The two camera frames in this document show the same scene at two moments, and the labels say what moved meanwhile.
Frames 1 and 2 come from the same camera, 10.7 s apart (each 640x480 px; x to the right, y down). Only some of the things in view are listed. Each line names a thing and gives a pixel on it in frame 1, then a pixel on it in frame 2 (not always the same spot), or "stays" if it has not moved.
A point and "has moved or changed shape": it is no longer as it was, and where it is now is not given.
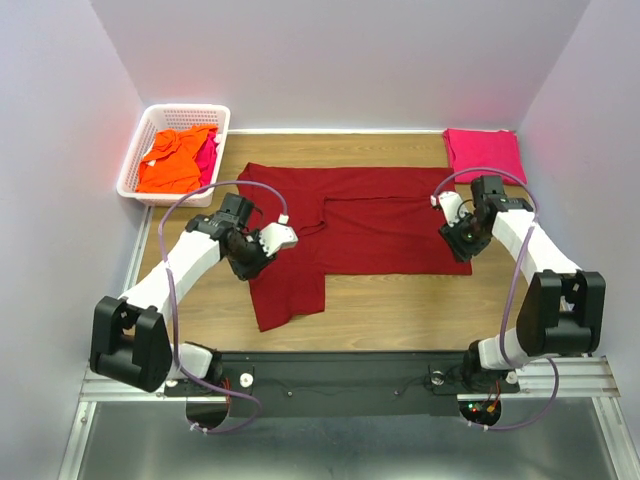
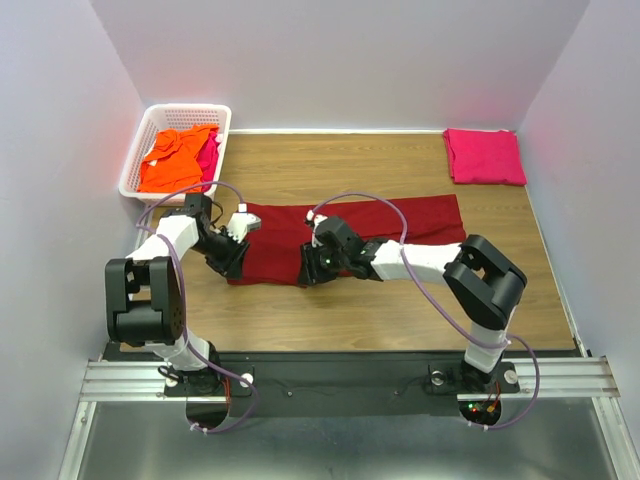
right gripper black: (462, 250) → (309, 272)
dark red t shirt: (349, 220) has moved or changed shape
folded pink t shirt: (496, 149) stays
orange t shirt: (171, 166) stays
